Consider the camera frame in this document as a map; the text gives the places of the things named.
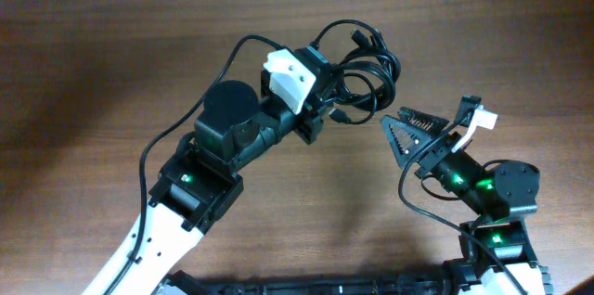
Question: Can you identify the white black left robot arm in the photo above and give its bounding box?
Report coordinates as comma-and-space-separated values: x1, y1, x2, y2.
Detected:
85, 76, 337, 294

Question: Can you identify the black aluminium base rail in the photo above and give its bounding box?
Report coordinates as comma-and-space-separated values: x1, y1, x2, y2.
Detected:
154, 271, 455, 295

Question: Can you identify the black right camera cable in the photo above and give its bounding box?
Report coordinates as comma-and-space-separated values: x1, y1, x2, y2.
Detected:
397, 113, 530, 295

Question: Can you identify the black left camera cable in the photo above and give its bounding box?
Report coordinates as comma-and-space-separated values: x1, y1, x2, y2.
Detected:
101, 34, 284, 295

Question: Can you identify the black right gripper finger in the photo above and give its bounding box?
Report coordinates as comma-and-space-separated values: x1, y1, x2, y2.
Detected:
398, 107, 449, 135
381, 115, 425, 169

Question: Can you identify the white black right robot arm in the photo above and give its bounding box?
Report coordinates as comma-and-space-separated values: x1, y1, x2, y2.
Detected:
381, 105, 553, 294

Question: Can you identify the black camera cable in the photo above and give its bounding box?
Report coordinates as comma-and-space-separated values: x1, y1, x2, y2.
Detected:
397, 113, 530, 295
101, 34, 284, 295

